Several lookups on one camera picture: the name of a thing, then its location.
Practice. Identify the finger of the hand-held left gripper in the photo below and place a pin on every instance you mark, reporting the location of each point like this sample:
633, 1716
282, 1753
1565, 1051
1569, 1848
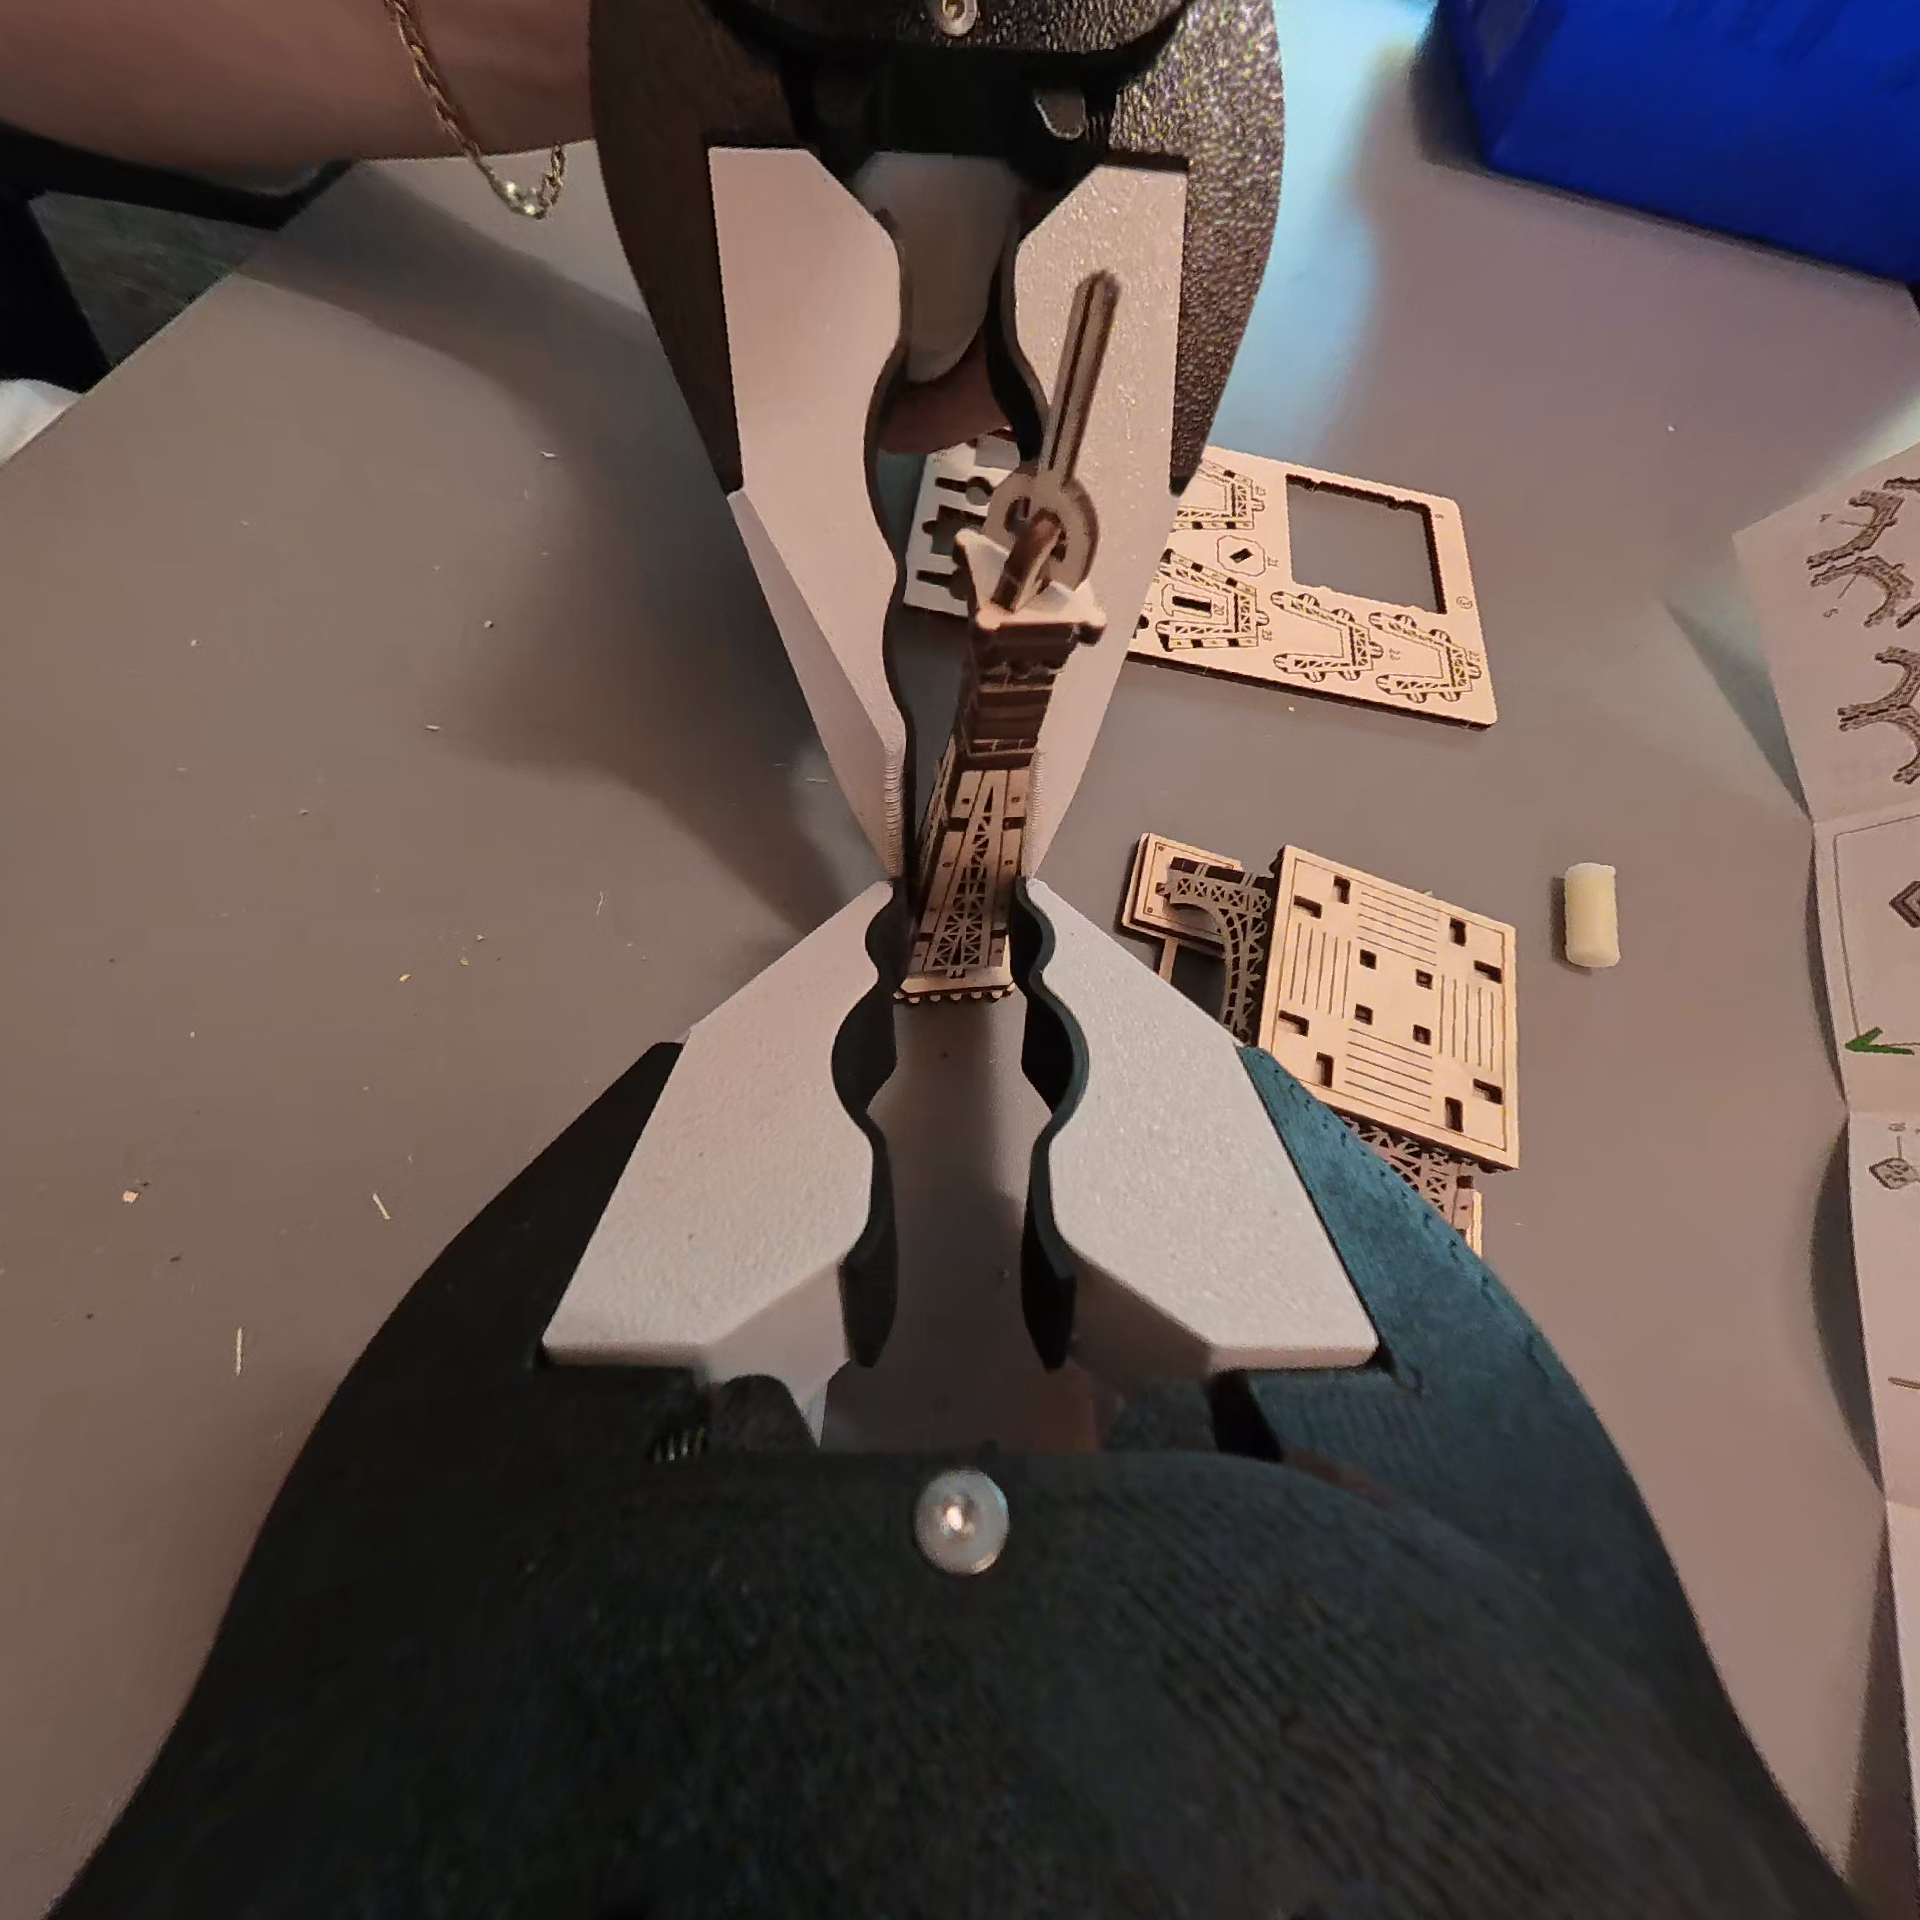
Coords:
1139, 332
795, 376

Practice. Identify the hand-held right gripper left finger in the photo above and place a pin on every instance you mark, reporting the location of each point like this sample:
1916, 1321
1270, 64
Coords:
719, 1185

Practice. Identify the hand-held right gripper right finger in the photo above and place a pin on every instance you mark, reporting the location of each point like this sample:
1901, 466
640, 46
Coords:
1199, 1200

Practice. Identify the wooden tower model spire section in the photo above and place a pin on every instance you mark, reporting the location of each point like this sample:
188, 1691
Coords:
967, 886

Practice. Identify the person's left forearm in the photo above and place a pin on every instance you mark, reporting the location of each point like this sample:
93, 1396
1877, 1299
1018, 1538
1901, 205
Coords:
224, 76

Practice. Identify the grey desk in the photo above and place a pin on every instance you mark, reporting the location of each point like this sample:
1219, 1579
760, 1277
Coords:
375, 750

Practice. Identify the person's left hand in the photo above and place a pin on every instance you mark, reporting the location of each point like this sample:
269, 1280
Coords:
937, 414

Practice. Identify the wooden sheet with numbered parts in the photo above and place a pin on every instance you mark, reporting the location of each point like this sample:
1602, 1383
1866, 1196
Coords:
1199, 608

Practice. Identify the wooden tower model base section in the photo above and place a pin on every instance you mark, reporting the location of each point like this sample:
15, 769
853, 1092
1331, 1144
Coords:
1395, 991

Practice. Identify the cream wax block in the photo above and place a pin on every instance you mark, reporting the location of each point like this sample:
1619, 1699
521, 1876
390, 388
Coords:
1589, 916

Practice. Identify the blue plastic bin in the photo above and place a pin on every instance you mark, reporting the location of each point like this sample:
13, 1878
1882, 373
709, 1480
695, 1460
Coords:
1724, 120

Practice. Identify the paper instruction sheet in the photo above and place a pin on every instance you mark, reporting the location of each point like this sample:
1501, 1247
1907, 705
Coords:
1882, 901

